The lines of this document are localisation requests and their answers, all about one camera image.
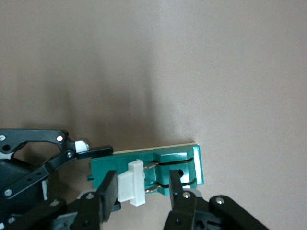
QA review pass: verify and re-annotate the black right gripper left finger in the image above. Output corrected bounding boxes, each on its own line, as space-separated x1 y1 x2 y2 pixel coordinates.
0 170 119 230

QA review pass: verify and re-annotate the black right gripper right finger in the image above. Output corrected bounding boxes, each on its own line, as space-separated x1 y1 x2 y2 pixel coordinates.
164 169 272 230

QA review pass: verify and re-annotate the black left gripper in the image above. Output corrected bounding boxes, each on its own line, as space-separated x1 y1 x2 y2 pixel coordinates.
0 155 48 214

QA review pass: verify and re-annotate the green load switch white handle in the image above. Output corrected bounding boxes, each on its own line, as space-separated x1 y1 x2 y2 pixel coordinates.
86 141 205 207

